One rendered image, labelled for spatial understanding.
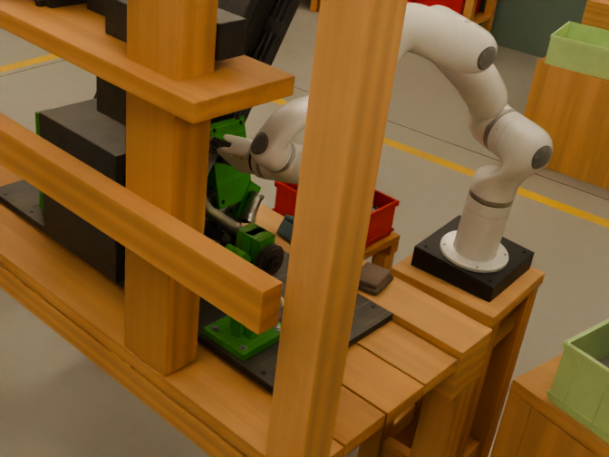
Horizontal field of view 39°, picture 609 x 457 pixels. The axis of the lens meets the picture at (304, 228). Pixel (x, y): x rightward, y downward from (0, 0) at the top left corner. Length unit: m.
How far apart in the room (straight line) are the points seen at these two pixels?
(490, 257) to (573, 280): 1.93
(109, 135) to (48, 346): 1.50
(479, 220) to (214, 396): 0.88
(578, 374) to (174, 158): 1.04
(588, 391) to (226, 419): 0.82
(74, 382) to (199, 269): 1.73
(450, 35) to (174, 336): 0.85
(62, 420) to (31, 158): 1.37
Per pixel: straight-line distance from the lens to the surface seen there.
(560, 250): 4.49
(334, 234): 1.33
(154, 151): 1.60
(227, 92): 1.47
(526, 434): 2.20
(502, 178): 2.18
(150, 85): 1.50
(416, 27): 1.80
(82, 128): 2.05
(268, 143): 1.73
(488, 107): 2.05
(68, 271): 2.18
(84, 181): 1.73
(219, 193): 2.06
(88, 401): 3.12
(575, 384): 2.07
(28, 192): 2.50
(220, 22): 1.54
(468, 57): 1.84
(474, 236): 2.30
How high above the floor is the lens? 2.07
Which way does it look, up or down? 30 degrees down
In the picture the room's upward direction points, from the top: 7 degrees clockwise
